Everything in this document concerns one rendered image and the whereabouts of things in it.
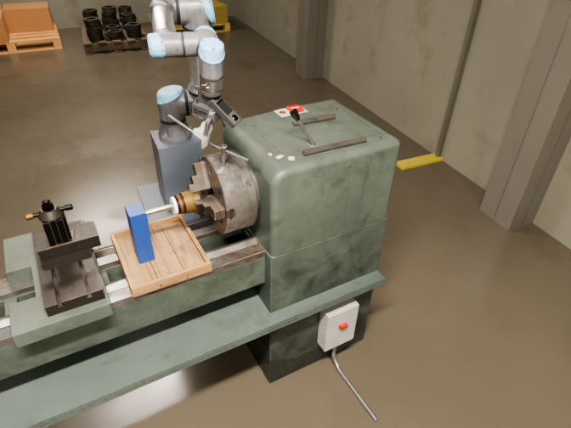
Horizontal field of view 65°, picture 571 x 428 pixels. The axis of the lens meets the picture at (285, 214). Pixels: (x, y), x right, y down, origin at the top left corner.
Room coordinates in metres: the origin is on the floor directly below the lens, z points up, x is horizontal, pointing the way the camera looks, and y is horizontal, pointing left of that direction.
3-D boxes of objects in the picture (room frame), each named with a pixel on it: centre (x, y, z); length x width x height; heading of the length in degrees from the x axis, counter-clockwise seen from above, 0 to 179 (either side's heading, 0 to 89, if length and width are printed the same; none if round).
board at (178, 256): (1.34, 0.49, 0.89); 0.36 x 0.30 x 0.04; 30
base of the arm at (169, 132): (1.91, 0.53, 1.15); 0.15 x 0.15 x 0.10
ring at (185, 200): (1.41, 0.38, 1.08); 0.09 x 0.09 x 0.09; 30
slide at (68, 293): (1.19, 0.78, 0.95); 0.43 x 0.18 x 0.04; 30
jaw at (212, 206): (1.37, 0.27, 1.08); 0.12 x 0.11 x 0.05; 30
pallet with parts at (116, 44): (7.29, 2.79, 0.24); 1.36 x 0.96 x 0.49; 26
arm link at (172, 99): (1.91, 0.52, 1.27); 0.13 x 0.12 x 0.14; 106
